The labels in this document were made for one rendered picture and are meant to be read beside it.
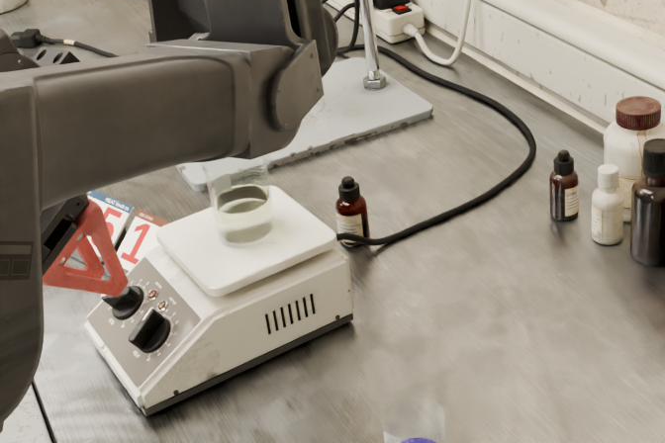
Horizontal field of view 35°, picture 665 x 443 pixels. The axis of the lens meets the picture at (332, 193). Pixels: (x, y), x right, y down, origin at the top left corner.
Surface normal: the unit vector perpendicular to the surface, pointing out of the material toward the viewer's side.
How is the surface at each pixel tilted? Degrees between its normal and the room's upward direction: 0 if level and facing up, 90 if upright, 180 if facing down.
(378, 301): 0
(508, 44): 90
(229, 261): 0
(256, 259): 0
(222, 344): 90
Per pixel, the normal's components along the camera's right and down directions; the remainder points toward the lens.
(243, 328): 0.51, 0.38
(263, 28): -0.41, 0.54
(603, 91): -0.90, 0.30
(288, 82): 0.90, 0.12
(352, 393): -0.11, -0.86
